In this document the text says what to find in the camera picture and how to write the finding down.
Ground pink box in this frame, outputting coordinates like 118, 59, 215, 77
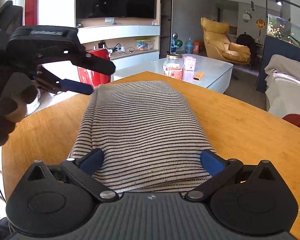
184, 56, 197, 71

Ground red round bin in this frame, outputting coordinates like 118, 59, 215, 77
77, 48, 112, 85

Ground fish tank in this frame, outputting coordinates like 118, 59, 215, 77
266, 14, 300, 53

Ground white coffee table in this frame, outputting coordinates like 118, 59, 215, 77
114, 53, 234, 94

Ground astronaut figurine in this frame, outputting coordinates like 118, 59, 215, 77
170, 32, 184, 54

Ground blue water bottle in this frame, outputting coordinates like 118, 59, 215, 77
184, 38, 195, 54

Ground television wall cabinet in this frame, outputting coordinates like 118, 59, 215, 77
75, 0, 173, 68

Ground grey sofa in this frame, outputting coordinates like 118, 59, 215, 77
265, 72, 300, 118

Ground hanging red gold ornament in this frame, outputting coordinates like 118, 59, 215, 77
256, 19, 265, 37

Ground yellow armchair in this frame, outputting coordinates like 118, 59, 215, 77
201, 17, 251, 64

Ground power strip with cables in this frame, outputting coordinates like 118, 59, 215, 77
94, 41, 135, 54

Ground dark red fleece jacket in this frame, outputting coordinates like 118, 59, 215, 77
282, 114, 300, 145

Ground beige blanket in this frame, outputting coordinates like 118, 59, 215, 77
264, 54, 300, 84

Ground red vertical panel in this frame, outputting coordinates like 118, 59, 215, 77
25, 0, 38, 26

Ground glass jar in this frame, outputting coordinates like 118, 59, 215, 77
163, 54, 185, 80

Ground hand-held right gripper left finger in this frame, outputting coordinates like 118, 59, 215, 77
20, 149, 120, 202

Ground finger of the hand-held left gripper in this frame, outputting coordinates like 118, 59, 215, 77
34, 66, 94, 95
37, 49, 116, 75

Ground person's left hand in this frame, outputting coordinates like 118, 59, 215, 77
0, 69, 38, 148

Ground striped pants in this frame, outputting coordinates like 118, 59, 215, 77
69, 81, 217, 197

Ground dark cabinet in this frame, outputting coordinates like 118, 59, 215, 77
256, 35, 300, 94

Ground clear storage box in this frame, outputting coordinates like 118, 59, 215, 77
135, 39, 155, 51

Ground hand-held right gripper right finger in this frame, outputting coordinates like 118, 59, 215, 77
185, 149, 282, 202

